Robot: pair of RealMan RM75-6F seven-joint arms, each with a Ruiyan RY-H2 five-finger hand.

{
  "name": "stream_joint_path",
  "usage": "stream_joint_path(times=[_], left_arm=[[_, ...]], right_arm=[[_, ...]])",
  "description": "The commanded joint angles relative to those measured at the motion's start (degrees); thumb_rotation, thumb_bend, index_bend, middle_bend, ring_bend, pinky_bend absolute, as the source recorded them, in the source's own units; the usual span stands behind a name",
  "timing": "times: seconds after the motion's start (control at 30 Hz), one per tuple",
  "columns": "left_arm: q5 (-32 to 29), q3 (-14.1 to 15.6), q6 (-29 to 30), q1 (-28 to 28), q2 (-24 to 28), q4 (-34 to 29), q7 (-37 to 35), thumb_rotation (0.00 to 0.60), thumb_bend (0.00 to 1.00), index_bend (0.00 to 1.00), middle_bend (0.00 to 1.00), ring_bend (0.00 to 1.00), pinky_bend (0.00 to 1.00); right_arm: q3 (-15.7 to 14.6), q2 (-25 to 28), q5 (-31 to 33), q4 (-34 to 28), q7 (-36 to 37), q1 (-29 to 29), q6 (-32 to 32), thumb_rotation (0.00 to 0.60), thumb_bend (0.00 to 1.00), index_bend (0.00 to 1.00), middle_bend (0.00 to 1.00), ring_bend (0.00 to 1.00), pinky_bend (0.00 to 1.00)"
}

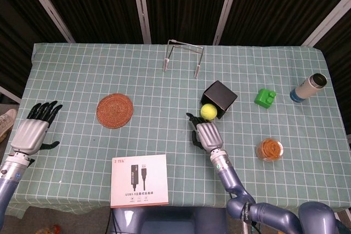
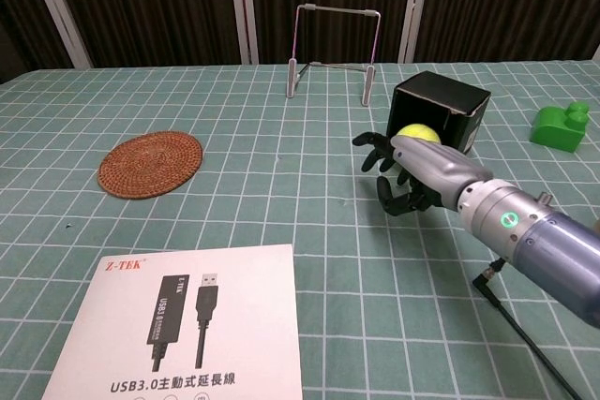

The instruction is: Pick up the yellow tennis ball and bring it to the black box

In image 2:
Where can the yellow tennis ball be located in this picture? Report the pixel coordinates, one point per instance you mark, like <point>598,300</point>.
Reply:
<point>417,132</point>

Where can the black cardboard box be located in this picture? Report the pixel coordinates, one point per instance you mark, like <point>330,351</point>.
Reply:
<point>464,130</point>

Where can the white partition frame post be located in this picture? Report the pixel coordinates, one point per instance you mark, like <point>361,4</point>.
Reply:
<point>243,6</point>
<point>56,6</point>
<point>415,6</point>

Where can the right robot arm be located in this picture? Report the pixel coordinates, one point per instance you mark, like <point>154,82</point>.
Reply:
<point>539,245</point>

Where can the round woven brown coaster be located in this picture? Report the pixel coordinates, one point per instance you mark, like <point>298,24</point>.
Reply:
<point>150,166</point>

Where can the green checked tablecloth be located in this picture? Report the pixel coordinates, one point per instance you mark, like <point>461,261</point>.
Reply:
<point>281,184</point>

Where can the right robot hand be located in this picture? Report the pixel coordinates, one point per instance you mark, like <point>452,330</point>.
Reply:
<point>436,166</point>

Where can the green toy building block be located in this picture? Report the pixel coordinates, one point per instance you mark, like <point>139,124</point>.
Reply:
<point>558,130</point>

